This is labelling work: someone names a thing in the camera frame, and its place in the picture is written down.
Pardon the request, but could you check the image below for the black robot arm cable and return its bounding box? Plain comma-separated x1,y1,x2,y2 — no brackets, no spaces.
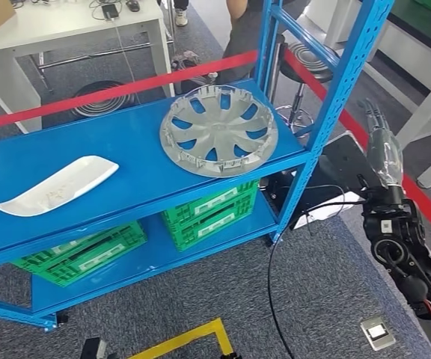
267,197,370,359

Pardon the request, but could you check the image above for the chrome barrier post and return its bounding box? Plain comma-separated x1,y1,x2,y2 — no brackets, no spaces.
267,34,285,105

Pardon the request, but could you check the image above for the silver floor socket plate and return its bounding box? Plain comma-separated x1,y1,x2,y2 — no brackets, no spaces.
360,315,396,352

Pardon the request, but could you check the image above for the white workbench with green top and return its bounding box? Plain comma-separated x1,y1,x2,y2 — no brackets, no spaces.
305,0,431,190

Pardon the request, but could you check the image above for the yellow floor tape square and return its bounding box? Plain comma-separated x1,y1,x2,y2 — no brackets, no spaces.
127,318,239,359

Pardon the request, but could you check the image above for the white desk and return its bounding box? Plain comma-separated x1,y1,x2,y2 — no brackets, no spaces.
0,0,175,135

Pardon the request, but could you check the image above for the black and white equipment box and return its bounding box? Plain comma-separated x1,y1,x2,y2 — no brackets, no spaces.
260,131,374,231

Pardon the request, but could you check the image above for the black round stool chrome base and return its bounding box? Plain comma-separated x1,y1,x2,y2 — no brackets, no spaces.
274,40,341,135

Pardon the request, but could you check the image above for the white charging cable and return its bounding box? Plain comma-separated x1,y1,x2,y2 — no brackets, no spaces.
112,19,142,106

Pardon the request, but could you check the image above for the green folded plastic crate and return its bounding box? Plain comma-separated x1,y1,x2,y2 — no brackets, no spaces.
45,237,149,289
11,220,147,274
171,203,258,253
161,179,259,234

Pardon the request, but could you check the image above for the blue metal shelf rack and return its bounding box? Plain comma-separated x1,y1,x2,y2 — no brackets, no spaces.
0,0,396,333

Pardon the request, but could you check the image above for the dark bag on floor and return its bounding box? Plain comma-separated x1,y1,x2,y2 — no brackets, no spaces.
171,49,220,95

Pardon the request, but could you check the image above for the white plastic car trim part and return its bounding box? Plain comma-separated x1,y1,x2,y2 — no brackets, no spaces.
0,155,119,218

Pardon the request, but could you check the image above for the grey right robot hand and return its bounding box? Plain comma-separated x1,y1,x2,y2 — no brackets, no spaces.
361,98,404,189

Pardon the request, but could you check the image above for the silver plastic wheel hubcap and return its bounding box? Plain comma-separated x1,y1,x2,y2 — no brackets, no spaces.
159,84,279,178

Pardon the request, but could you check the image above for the black smartphone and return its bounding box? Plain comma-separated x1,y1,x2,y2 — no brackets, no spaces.
101,3,120,21

